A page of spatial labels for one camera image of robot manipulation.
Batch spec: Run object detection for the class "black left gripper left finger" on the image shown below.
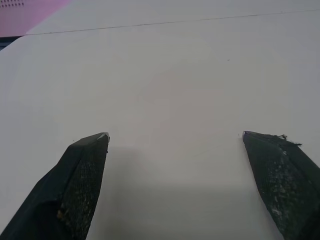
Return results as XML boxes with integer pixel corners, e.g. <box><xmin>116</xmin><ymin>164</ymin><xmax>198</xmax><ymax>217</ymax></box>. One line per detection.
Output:
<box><xmin>0</xmin><ymin>132</ymin><xmax>111</xmax><ymax>240</ymax></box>

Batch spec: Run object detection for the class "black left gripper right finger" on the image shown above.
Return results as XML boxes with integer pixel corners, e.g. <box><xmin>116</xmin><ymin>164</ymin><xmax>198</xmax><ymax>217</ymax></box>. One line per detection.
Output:
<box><xmin>242</xmin><ymin>130</ymin><xmax>320</xmax><ymax>240</ymax></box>

